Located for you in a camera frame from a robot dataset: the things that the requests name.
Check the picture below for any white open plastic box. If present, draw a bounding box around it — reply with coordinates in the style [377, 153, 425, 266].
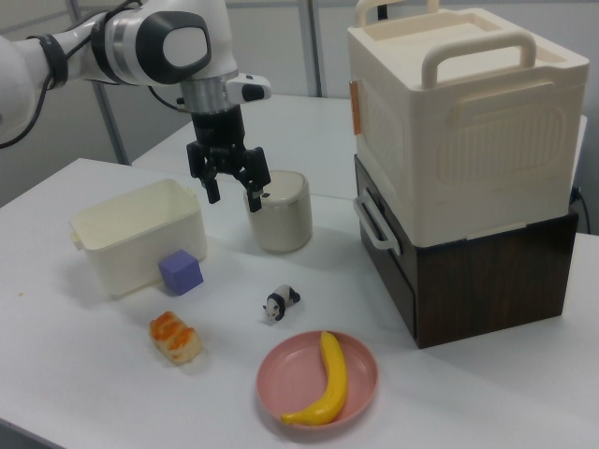
[68, 178, 209, 299]

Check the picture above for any panda toy figure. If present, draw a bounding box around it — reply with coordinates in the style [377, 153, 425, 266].
[262, 283, 302, 325]

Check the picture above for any pink plate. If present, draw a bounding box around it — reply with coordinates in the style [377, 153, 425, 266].
[256, 330, 379, 428]

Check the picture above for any cream lidded trash can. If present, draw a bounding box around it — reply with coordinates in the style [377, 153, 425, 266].
[246, 169, 314, 255]

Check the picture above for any dark brown tissue box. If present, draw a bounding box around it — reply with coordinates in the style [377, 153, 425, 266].
[353, 153, 580, 351]

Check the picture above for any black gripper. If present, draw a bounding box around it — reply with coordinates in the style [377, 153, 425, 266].
[185, 106, 273, 214]

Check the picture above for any white drawer handle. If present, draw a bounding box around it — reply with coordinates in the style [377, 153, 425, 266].
[354, 193, 400, 253]

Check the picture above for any cream storage box with handles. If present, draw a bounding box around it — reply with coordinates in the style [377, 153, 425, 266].
[346, 0, 590, 248]

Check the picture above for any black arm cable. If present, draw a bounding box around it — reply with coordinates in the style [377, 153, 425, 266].
[0, 8, 118, 151]

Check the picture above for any orange glazed bread toy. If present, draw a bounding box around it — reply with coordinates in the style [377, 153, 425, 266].
[148, 311, 204, 366]

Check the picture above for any black power cable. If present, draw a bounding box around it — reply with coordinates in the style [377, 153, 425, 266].
[569, 185, 592, 234]

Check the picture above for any purple cube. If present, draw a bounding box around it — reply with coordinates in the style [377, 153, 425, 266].
[157, 249, 205, 297]

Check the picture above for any yellow banana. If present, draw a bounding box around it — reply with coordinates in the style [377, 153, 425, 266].
[280, 330, 349, 413]

